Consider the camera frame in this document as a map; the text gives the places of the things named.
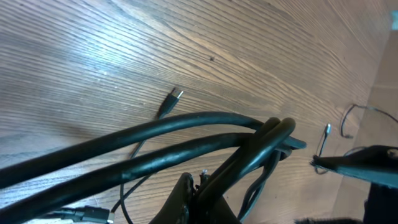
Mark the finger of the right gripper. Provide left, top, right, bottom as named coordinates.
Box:
left=310, top=145, right=397, bottom=188
left=294, top=218, right=363, bottom=224

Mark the thin short black cable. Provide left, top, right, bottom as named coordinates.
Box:
left=110, top=87, right=184, bottom=224

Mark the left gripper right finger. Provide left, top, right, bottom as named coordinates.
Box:
left=198, top=170, right=242, bottom=224

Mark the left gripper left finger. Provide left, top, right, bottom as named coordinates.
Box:
left=149, top=172, right=195, bottom=224

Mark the thick black USB cable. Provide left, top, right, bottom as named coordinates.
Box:
left=0, top=111, right=308, bottom=224

